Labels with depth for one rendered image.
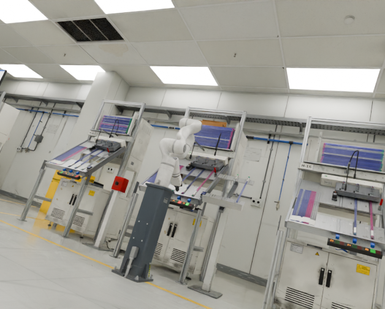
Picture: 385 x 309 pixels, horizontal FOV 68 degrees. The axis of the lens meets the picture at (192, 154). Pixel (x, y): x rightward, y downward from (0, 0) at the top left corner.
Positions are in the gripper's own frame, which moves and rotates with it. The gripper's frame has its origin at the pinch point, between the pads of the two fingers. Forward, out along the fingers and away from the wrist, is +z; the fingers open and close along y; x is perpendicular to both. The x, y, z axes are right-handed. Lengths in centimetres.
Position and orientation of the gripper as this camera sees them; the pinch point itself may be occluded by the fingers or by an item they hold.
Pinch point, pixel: (177, 189)
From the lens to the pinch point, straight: 266.7
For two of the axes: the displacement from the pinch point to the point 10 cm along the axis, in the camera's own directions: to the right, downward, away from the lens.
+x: 4.0, -4.4, 8.0
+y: 9.1, 1.1, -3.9
